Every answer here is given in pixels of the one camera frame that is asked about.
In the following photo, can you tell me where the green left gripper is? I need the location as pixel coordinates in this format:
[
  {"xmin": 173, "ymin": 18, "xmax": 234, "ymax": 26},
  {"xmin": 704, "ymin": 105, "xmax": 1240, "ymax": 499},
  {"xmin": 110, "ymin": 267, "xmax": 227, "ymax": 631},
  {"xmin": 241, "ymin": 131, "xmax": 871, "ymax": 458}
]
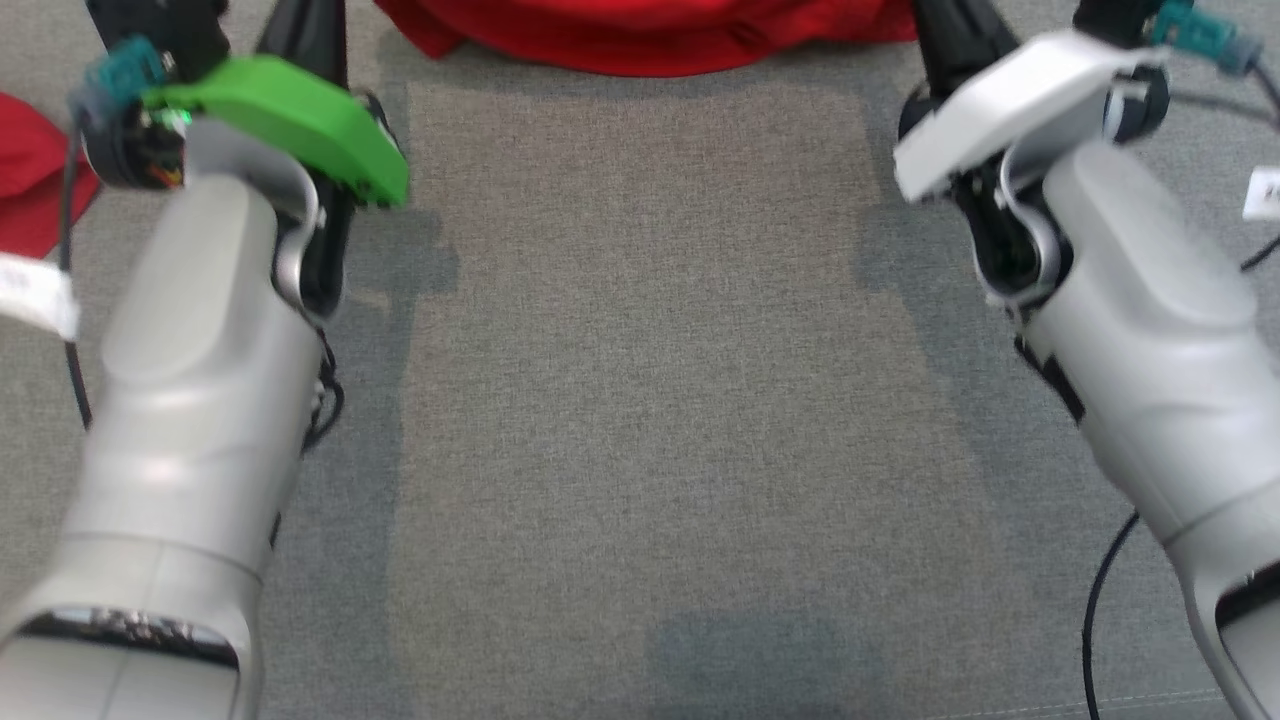
[{"xmin": 78, "ymin": 0, "xmax": 411, "ymax": 209}]

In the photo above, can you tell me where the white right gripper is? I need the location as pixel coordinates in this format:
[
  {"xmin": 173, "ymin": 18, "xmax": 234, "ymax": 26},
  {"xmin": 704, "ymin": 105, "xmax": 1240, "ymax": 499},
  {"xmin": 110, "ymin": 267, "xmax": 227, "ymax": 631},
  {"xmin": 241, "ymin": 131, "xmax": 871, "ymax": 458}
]
[{"xmin": 893, "ymin": 0, "xmax": 1171, "ymax": 206}]

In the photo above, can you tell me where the red jersey with white sleeves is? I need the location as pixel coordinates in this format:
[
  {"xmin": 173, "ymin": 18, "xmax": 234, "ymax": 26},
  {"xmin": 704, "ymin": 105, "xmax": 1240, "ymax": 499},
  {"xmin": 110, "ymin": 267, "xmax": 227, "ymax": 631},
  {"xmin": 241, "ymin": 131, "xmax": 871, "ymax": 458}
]
[{"xmin": 0, "ymin": 0, "xmax": 916, "ymax": 261}]

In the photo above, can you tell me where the grey fabric sofa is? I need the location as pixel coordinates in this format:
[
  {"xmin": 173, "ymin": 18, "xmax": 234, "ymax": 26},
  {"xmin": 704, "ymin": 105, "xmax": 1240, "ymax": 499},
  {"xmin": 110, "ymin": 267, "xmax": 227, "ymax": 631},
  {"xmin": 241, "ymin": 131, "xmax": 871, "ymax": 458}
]
[{"xmin": 0, "ymin": 0, "xmax": 1280, "ymax": 720}]

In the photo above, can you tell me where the left cable with teal connector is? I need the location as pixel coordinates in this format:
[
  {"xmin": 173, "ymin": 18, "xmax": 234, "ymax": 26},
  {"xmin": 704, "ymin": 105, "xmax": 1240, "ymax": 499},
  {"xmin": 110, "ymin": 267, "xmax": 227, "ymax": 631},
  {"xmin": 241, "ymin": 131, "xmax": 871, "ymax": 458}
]
[{"xmin": 58, "ymin": 38, "xmax": 169, "ymax": 431}]

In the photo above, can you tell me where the cable with teal connector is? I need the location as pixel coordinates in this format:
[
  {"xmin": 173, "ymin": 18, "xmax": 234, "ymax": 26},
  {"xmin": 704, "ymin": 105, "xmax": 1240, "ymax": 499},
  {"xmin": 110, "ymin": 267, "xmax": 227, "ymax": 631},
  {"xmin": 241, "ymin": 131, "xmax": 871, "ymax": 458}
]
[
  {"xmin": 1150, "ymin": 0, "xmax": 1280, "ymax": 273},
  {"xmin": 58, "ymin": 38, "xmax": 169, "ymax": 431}
]

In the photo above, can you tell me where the right cable with teal connector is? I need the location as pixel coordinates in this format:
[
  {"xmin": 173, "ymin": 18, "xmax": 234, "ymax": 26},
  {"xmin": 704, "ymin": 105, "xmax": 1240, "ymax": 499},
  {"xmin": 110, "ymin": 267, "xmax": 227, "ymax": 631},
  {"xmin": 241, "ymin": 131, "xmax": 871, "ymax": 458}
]
[{"xmin": 1150, "ymin": 0, "xmax": 1280, "ymax": 273}]

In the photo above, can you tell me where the white cable label tag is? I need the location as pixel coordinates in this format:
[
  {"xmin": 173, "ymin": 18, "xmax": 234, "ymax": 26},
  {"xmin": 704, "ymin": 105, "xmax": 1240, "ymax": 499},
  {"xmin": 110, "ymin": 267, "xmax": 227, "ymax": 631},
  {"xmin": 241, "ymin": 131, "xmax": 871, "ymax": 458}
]
[
  {"xmin": 0, "ymin": 255, "xmax": 81, "ymax": 341},
  {"xmin": 1243, "ymin": 165, "xmax": 1280, "ymax": 221}
]

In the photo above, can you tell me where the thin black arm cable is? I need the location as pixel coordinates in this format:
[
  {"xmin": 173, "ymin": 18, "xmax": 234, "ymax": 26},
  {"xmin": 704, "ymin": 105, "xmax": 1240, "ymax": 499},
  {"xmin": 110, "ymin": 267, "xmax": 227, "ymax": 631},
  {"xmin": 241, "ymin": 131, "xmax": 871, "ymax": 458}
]
[{"xmin": 1083, "ymin": 510, "xmax": 1143, "ymax": 720}]

